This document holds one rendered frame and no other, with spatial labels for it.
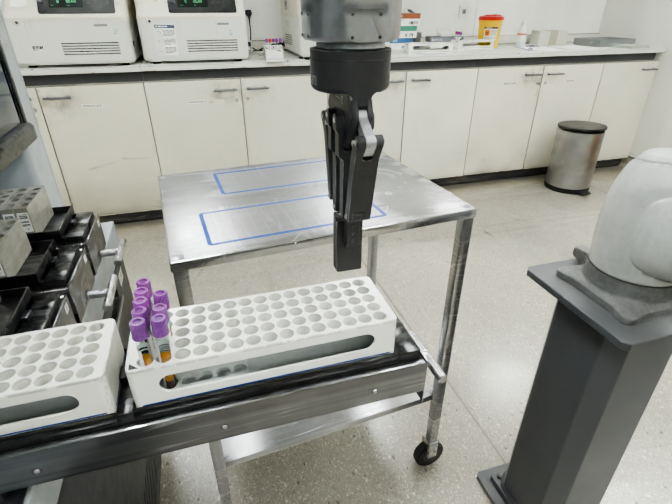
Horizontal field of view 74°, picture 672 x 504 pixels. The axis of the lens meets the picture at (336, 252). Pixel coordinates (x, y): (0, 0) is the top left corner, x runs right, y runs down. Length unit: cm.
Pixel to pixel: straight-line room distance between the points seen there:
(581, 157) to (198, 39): 253
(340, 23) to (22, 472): 52
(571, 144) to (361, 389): 307
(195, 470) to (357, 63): 129
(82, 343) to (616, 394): 92
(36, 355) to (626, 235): 87
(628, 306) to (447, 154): 250
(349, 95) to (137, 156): 247
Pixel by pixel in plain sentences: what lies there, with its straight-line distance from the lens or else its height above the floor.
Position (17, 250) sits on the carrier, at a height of 85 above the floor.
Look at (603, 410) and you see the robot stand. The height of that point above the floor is 48.
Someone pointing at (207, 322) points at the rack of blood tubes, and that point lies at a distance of 54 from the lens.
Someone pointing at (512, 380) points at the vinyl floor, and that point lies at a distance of 179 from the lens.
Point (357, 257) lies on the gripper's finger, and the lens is 51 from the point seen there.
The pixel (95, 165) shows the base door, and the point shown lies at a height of 39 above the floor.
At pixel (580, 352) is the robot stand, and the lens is 102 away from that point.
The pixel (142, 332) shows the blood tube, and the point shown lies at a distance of 48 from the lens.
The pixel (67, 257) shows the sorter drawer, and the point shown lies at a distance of 87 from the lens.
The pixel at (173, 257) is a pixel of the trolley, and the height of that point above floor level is 82.
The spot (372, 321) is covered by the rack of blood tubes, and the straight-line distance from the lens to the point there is 52.
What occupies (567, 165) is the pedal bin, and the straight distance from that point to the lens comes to 353.
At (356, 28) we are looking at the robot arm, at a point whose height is 117.
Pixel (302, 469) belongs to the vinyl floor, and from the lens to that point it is 145.
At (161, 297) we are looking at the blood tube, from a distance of 50.
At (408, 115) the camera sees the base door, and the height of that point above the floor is 54.
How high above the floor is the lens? 119
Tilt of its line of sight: 29 degrees down
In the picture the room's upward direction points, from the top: straight up
